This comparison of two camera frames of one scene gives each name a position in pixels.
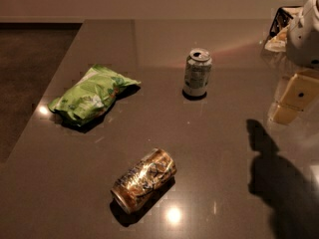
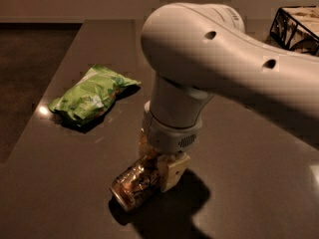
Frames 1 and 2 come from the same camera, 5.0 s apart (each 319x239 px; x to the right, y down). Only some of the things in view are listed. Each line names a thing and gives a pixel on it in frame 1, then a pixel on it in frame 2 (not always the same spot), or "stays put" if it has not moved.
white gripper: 305,39 to 167,137
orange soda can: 146,175 stays put
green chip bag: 93,94 stays put
